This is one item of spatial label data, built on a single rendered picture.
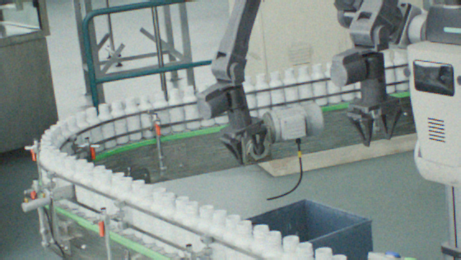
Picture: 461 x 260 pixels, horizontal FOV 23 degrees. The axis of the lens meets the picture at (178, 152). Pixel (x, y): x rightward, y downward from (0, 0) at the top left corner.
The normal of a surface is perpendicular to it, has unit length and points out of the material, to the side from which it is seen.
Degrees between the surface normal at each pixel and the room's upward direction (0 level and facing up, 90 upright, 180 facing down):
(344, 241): 90
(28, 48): 90
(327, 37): 90
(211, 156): 90
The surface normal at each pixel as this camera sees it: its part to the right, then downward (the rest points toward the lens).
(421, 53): -0.83, 0.25
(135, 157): 0.52, 0.17
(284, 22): 0.26, 0.23
